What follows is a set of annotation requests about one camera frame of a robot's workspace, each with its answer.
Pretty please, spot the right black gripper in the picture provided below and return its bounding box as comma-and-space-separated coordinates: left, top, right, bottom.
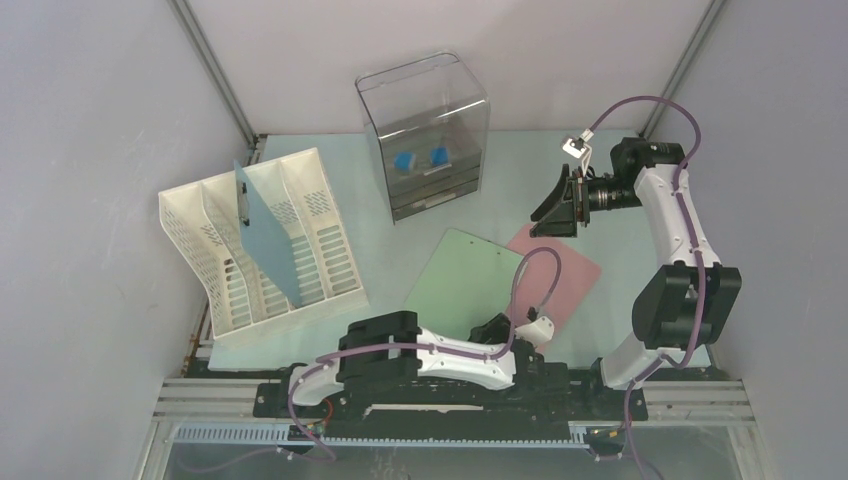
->
531, 164, 643, 238

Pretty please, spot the green clipboard sheet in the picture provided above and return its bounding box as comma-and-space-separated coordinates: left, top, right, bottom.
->
403, 228, 522, 340

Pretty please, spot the blue eraser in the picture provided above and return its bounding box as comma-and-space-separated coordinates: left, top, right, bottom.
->
393, 151, 417, 174
429, 147, 450, 168

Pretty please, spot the clear plastic drawer box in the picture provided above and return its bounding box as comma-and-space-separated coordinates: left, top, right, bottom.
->
354, 50, 491, 222

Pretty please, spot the blue clipboard sheet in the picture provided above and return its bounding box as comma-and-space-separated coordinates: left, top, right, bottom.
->
233, 161, 303, 309

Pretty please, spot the metal clipboard clip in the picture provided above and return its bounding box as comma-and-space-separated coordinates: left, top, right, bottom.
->
236, 180, 250, 226

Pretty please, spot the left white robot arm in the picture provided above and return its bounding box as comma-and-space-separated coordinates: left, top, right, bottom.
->
277, 311, 555, 417

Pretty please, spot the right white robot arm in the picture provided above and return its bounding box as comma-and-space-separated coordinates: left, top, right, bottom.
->
530, 132, 742, 418

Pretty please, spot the pink clipboard sheet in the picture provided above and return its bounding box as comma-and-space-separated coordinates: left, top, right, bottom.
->
506, 223, 601, 352

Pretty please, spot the white plastic file rack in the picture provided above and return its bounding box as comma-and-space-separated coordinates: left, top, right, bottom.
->
158, 148, 368, 347

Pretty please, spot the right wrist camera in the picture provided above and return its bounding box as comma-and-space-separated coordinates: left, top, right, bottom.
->
561, 129, 594, 176

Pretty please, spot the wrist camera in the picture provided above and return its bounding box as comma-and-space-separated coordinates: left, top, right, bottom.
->
561, 129, 594, 176
515, 316, 556, 347

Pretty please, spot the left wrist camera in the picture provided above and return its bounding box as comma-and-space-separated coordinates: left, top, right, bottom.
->
515, 316, 556, 347

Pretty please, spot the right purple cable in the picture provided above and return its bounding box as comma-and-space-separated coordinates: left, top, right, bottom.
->
586, 96, 710, 480

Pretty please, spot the purple cable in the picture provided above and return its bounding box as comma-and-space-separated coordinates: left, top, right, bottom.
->
274, 246, 563, 462
586, 96, 710, 480

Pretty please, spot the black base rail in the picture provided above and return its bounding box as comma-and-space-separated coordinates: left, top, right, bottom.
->
253, 363, 649, 443

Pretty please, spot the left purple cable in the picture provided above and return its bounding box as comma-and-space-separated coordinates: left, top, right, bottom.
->
274, 246, 563, 462

